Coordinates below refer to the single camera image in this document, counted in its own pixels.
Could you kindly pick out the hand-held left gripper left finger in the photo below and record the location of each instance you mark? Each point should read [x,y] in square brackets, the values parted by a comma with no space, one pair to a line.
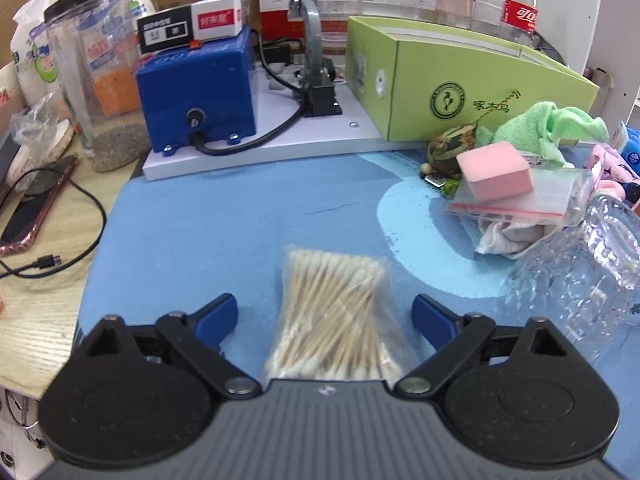
[220,316]

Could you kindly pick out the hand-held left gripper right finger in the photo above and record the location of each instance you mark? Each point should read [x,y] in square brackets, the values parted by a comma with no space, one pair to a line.
[431,319]

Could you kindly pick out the bag of cotton swabs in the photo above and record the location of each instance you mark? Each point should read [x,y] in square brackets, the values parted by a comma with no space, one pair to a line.
[330,310]

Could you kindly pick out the white cloth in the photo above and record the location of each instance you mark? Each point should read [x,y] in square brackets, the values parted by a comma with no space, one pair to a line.
[505,237]

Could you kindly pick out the pink sponge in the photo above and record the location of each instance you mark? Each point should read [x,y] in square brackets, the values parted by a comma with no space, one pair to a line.
[492,170]

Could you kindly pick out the green towel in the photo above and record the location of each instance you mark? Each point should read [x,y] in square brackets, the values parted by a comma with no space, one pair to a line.
[540,125]

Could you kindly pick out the green cardboard box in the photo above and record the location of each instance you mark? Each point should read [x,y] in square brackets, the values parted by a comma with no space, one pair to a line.
[425,70]

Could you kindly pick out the blue printed table mat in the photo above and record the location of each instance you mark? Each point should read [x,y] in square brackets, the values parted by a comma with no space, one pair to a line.
[200,240]

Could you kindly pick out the textured clear glass cup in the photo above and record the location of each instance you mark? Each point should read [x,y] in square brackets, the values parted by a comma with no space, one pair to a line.
[575,270]

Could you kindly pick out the green patterned fabric sachet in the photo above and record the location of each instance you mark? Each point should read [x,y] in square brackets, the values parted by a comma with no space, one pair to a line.
[445,150]

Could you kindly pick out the clear zip bag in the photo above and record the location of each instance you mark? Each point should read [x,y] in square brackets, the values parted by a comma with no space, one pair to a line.
[550,195]

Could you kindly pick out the white base board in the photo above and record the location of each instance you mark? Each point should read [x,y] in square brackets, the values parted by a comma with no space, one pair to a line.
[325,135]

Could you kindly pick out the smartphone with pink case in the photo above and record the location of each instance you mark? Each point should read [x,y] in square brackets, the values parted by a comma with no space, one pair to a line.
[30,220]

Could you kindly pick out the blue metal machine box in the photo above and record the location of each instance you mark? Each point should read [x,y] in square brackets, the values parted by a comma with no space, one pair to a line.
[200,85]

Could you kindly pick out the pink patterned pouch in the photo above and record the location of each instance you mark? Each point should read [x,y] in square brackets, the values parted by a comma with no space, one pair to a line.
[612,165]

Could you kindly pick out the clear jar with black lid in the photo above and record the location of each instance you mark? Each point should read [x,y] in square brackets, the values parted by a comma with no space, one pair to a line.
[95,85]

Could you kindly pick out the blue tissue pack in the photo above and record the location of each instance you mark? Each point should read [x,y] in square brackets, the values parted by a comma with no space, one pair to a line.
[631,147]

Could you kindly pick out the black and white small box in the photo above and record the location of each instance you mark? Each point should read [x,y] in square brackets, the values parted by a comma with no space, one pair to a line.
[160,30]

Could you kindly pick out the red and white small box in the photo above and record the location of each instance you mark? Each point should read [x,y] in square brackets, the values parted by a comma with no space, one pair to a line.
[215,17]

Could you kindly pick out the cola bottle with red label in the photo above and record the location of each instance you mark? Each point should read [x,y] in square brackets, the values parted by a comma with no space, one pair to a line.
[520,15]

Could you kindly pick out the white shelf unit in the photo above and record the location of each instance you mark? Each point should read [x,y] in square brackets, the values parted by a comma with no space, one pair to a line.
[575,0]

